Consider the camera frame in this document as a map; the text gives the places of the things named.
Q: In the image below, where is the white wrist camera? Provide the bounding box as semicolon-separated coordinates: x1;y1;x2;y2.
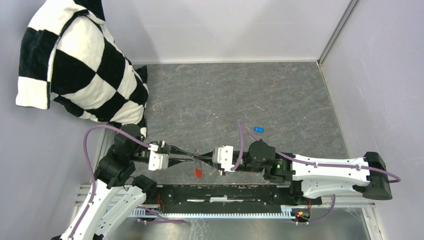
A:
148;141;169;171
212;145;235;172

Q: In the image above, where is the key with blue tag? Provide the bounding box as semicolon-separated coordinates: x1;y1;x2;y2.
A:
253;127;265;133

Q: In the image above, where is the metal key holder red handle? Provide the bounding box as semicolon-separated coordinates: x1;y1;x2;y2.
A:
193;149;203;179

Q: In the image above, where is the purple cable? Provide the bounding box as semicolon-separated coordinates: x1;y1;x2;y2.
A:
67;124;187;239
231;119;402;226

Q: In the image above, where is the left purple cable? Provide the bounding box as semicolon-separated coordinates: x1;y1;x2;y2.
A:
67;124;187;239

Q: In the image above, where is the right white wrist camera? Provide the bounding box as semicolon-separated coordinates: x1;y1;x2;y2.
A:
212;145;235;172

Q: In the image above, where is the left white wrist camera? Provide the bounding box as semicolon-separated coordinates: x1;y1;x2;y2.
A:
148;141;169;171

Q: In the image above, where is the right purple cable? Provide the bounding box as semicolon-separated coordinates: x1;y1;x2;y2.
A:
231;119;402;226

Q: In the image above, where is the black white checkered cloth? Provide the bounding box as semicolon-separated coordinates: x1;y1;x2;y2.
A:
15;0;149;138

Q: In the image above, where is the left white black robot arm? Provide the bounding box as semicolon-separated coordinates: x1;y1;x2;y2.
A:
55;124;171;240

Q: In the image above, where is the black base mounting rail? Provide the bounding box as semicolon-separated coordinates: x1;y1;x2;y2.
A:
144;184;323;214

